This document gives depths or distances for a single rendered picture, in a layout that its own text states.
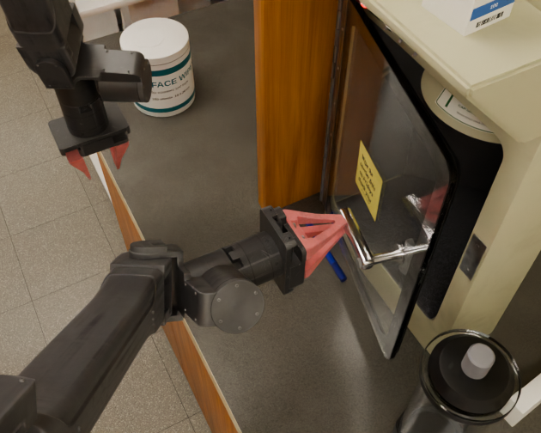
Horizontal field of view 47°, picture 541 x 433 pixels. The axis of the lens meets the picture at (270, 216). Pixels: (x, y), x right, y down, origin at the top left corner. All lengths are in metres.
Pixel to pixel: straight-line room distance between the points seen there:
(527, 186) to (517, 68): 0.19
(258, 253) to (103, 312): 0.22
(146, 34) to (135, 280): 0.71
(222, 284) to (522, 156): 0.31
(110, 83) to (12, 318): 1.48
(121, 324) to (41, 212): 1.94
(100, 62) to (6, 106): 2.12
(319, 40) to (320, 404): 0.51
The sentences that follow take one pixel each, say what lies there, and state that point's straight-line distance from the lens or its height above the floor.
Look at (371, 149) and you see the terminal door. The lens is 0.77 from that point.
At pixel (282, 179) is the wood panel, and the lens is 1.05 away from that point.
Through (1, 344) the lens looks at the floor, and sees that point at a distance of 2.19.
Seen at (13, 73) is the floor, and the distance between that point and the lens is 3.11.
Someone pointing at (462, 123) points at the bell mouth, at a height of 1.33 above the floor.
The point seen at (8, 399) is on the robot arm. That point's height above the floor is 1.49.
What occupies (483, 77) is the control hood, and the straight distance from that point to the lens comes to 0.49.
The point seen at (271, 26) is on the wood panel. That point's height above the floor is 1.33.
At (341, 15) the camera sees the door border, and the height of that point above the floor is 1.36.
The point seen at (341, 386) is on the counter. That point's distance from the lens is 0.94.
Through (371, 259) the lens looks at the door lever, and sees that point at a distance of 0.73.
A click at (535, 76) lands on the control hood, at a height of 1.50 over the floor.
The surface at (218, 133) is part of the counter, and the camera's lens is 1.24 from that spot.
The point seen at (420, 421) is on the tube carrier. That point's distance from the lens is 0.79.
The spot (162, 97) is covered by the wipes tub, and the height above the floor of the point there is 0.99.
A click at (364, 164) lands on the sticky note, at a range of 0.80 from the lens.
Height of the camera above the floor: 1.80
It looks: 52 degrees down
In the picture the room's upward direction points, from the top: straight up
